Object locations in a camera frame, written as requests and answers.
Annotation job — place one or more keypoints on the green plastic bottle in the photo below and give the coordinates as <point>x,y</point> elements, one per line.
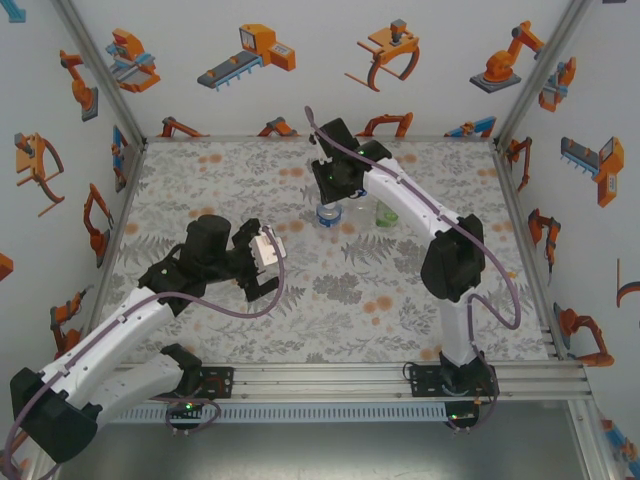
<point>387,217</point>

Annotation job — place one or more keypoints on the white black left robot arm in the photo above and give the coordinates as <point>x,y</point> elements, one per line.
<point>115,332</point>

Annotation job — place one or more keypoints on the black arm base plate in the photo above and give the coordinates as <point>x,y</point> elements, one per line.
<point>224,390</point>
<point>425,385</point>

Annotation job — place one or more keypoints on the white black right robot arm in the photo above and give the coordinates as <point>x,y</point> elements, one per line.
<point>410,200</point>

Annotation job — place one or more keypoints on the grey floral tablecloth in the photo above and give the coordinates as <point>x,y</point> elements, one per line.
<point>190,160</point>

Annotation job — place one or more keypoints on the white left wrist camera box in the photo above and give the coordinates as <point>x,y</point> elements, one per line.
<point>267,250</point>

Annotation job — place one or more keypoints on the blue label plastic bottle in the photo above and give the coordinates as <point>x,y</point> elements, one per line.
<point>330,217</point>

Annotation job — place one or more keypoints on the aluminium frame leg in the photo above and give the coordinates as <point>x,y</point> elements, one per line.
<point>592,440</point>

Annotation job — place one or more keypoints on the wide aluminium frame rail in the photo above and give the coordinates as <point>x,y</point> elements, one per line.
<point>320,382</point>

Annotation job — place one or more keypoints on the aluminium table edge rail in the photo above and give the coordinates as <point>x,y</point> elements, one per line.
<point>125,200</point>
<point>515,200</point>

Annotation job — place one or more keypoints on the grey metal panel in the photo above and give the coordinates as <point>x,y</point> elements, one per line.
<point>320,450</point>

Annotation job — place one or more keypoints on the aluminium frame post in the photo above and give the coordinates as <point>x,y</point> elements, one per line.
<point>100,70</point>
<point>542,70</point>

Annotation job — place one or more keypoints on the small green circuit board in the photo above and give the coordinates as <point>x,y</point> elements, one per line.
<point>187,407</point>
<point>460,416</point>

